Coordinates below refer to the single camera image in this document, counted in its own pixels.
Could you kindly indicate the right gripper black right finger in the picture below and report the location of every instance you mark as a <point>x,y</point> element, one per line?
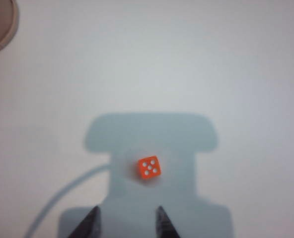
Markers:
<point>164,226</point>

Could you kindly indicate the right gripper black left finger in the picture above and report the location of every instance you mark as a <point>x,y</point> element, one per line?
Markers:
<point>90,226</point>

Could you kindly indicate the orange die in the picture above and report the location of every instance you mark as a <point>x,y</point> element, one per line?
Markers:
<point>149,168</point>

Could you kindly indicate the brown paper cup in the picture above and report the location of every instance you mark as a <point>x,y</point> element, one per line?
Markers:
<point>0,22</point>

